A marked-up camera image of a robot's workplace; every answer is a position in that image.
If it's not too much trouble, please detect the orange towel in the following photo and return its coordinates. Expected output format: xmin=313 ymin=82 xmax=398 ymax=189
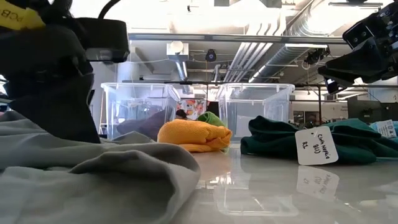
xmin=157 ymin=119 xmax=233 ymax=153

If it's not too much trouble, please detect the light blue towel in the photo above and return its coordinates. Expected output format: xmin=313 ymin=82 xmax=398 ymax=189
xmin=369 ymin=120 xmax=398 ymax=138

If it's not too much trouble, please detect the silver ventilation duct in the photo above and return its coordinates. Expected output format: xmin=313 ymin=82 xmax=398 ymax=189
xmin=248 ymin=0 xmax=374 ymax=83

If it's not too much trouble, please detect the clear plastic bin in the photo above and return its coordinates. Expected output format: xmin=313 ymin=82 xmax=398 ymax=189
xmin=217 ymin=83 xmax=295 ymax=139
xmin=101 ymin=82 xmax=181 ymax=141

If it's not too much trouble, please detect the grey towel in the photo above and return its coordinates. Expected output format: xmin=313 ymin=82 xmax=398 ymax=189
xmin=0 ymin=110 xmax=201 ymax=224

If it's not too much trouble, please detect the black computer monitor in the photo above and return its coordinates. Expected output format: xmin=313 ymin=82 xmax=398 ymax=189
xmin=347 ymin=99 xmax=398 ymax=124

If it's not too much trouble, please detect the black metal rail frame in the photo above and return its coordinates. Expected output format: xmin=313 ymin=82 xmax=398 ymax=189
xmin=295 ymin=83 xmax=398 ymax=125

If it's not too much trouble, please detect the white handwritten paper tag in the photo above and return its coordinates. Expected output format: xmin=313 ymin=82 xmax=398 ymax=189
xmin=294 ymin=125 xmax=339 ymax=166

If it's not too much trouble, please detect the black cable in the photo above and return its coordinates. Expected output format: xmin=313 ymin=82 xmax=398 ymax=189
xmin=98 ymin=0 xmax=122 ymax=19

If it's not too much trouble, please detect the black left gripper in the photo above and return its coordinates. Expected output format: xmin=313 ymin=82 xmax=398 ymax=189
xmin=0 ymin=23 xmax=101 ymax=144

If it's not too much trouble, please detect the grey overhead frame bar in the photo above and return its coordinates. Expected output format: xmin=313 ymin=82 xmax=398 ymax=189
xmin=128 ymin=33 xmax=346 ymax=44

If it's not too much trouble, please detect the dark green towel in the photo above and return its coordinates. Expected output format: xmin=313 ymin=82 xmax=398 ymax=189
xmin=240 ymin=115 xmax=398 ymax=165

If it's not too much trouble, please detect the black ceiling spotlight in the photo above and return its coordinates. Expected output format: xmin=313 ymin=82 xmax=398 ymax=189
xmin=304 ymin=46 xmax=330 ymax=65

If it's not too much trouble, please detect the yellow PCB label tag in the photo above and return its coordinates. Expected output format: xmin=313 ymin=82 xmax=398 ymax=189
xmin=0 ymin=0 xmax=46 ymax=31

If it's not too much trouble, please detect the light green towel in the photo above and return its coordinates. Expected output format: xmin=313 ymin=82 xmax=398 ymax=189
xmin=197 ymin=111 xmax=231 ymax=153

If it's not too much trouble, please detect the small white printed tag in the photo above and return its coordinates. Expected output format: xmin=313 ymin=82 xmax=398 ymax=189
xmin=376 ymin=119 xmax=397 ymax=139

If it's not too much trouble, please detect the white ceiling fixture box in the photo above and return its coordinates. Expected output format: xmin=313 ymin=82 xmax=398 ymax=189
xmin=166 ymin=40 xmax=190 ymax=62

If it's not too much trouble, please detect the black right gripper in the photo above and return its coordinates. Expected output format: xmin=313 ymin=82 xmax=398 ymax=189
xmin=317 ymin=2 xmax=398 ymax=94

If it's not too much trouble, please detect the floral patterned picture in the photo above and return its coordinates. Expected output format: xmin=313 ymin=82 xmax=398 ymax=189
xmin=183 ymin=99 xmax=208 ymax=121

